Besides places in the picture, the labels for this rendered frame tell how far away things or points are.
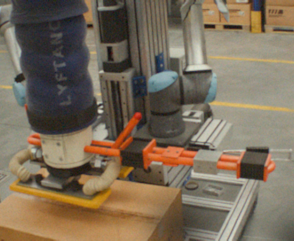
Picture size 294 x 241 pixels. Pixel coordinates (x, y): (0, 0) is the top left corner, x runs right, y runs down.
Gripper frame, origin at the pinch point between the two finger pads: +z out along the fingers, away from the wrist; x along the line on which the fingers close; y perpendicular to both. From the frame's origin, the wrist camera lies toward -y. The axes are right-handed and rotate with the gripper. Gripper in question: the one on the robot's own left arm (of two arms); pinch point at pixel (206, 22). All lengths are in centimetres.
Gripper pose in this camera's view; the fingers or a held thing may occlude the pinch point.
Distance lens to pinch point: 142.7
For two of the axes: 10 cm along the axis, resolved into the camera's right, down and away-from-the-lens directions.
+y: -4.2, 3.8, -8.2
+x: 9.1, 0.9, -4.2
